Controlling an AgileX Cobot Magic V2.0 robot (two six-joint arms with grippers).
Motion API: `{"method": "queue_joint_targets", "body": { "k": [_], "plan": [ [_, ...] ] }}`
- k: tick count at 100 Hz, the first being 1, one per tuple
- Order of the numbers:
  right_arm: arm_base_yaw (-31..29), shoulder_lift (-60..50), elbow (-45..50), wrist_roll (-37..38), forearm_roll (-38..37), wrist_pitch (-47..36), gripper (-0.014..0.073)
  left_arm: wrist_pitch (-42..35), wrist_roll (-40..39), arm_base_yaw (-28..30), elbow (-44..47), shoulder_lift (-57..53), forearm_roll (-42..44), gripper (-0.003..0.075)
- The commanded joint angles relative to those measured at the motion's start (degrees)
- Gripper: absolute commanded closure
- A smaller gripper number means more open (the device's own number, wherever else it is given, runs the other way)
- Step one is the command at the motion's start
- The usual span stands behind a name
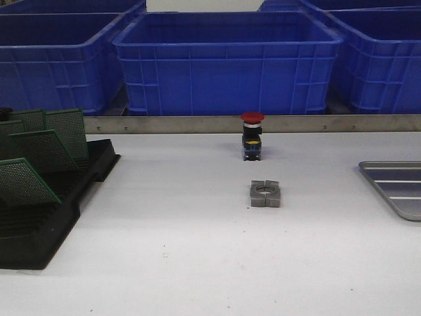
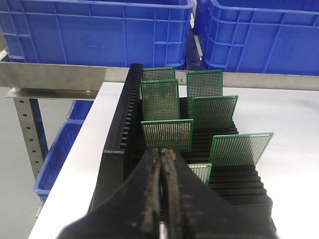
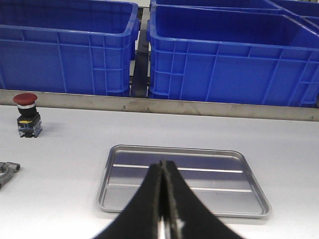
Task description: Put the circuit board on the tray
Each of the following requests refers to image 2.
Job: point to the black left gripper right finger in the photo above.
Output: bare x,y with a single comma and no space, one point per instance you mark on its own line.
196,212

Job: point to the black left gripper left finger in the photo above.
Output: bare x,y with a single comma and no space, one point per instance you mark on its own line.
132,212

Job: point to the green perforated circuit board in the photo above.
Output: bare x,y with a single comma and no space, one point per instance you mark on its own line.
160,99
158,73
213,112
203,83
238,149
202,171
169,133

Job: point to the black slotted board rack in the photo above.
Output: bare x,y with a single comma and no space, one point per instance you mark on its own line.
125,146

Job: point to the blue plastic bin lower shelf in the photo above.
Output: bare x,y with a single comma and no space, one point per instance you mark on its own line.
60,148

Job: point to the blue plastic crate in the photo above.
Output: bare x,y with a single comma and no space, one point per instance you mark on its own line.
259,36
119,33

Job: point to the perforated steel upright post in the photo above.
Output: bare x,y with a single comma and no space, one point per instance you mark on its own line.
29,131

